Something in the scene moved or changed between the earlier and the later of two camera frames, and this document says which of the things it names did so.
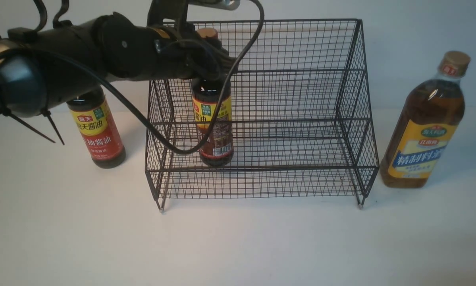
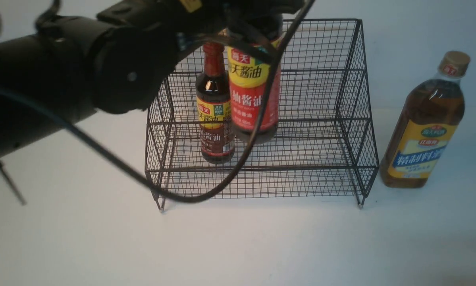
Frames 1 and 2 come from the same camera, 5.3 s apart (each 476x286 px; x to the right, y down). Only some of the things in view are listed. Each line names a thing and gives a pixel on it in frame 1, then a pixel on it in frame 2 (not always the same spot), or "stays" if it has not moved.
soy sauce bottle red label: x=98 y=128 -> x=250 y=78
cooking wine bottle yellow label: x=426 y=124 stays
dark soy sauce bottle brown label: x=218 y=150 stays
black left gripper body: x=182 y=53 -> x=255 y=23
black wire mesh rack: x=295 y=119 stays
